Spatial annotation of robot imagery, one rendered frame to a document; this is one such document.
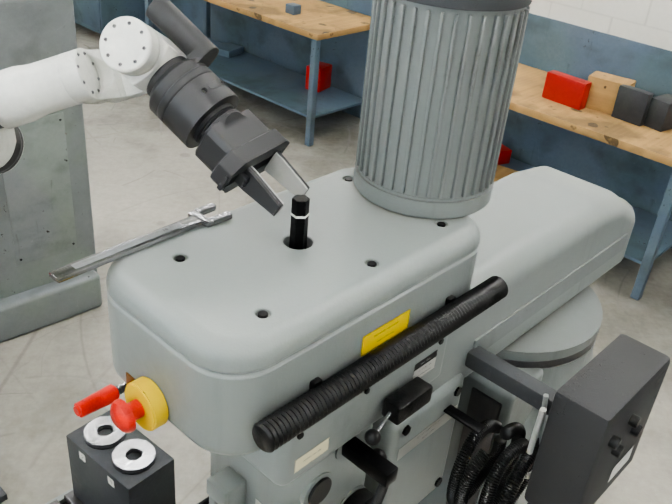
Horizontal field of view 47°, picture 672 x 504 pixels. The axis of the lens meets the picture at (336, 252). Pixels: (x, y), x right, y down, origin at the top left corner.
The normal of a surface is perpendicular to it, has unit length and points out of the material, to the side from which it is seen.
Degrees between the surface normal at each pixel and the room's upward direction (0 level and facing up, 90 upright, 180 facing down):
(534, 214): 0
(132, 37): 62
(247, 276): 0
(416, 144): 90
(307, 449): 90
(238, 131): 30
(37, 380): 0
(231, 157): 52
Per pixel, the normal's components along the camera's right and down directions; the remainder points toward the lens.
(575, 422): -0.68, 0.32
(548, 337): 0.08, -0.85
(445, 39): -0.12, 0.50
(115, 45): -0.15, 0.04
